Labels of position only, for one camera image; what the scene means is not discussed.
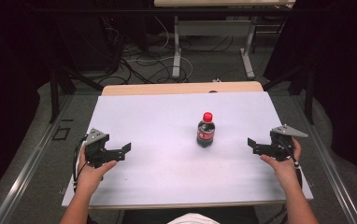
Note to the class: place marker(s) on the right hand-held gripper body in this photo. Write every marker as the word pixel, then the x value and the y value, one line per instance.
pixel 282 144

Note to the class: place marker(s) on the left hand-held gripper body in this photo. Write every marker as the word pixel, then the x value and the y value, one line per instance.
pixel 97 146

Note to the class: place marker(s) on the dark cola bottle red label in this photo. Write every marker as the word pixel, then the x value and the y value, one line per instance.
pixel 205 133

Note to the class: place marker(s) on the red bottle cap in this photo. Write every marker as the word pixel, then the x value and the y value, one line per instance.
pixel 207 117

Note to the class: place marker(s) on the person's right hand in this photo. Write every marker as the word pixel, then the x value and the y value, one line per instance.
pixel 287 171

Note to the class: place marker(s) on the person's left hand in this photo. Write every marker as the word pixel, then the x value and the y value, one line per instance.
pixel 91 177

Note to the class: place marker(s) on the white table mat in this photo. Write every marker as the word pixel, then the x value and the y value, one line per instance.
pixel 167 124

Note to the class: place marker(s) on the black metal stand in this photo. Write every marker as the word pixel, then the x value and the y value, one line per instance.
pixel 309 93
pixel 55 93

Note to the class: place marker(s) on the dark curtain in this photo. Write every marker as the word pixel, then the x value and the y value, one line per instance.
pixel 348 77
pixel 8 77

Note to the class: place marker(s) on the person's white clothing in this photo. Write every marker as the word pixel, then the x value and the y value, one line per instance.
pixel 193 219

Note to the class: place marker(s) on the white desk with metal legs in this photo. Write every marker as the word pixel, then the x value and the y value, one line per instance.
pixel 214 28

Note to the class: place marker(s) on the metal floor rail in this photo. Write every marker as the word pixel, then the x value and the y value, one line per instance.
pixel 332 174
pixel 27 174

